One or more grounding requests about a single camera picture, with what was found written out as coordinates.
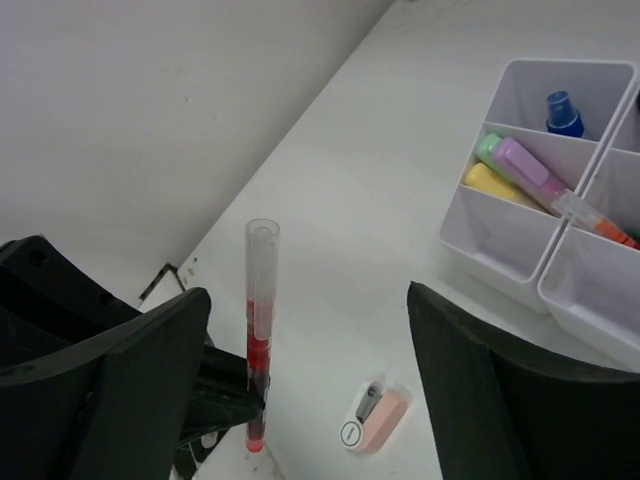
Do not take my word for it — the purple highlighter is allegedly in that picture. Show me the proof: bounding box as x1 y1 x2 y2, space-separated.
493 137 568 216

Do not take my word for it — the pink mini stapler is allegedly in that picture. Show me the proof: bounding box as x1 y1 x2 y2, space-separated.
339 375 412 455

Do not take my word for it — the red ink pen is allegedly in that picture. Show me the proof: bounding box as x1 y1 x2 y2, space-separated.
243 218 281 455

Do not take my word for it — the right white divided organizer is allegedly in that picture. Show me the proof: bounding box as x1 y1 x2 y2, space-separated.
538 92 639 371

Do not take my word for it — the yellow highlighter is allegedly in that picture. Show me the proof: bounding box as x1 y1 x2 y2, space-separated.
463 162 543 211

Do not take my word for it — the green highlighter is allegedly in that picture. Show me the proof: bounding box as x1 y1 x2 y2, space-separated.
474 133 514 185

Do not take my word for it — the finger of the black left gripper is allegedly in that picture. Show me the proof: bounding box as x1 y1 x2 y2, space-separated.
178 345 266 445

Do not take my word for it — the green ink pen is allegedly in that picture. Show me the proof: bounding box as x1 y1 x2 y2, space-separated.
624 228 639 242

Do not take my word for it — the orange ink pen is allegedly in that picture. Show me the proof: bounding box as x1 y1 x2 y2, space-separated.
551 190 639 250

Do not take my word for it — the left white divided organizer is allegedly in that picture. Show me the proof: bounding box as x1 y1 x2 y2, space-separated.
440 59 638 314

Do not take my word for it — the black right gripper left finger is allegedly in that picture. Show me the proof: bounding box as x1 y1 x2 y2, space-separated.
1 288 211 479

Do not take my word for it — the blue cap spray bottle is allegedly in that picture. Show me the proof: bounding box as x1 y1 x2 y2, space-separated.
546 90 585 138

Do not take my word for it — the white divided organizer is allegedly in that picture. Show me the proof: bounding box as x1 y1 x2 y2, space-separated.
538 92 639 371
440 59 638 314

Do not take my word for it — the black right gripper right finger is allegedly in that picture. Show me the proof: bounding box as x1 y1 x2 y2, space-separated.
407 283 639 479

